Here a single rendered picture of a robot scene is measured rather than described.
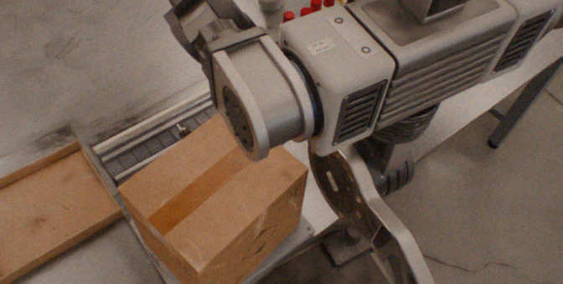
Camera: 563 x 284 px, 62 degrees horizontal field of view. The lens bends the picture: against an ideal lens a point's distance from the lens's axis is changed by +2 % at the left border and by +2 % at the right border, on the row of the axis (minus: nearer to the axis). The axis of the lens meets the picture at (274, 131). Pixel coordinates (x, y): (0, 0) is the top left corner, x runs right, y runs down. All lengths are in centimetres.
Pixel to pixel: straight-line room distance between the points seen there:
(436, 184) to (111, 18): 161
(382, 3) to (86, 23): 127
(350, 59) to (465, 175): 192
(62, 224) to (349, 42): 92
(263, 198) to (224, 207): 8
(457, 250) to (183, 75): 141
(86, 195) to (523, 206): 191
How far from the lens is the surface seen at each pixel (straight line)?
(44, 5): 188
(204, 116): 132
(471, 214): 235
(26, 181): 139
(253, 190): 91
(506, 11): 70
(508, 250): 234
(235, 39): 60
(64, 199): 132
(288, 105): 56
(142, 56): 159
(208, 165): 94
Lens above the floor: 192
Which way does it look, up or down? 54 degrees down
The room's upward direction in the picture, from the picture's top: 3 degrees clockwise
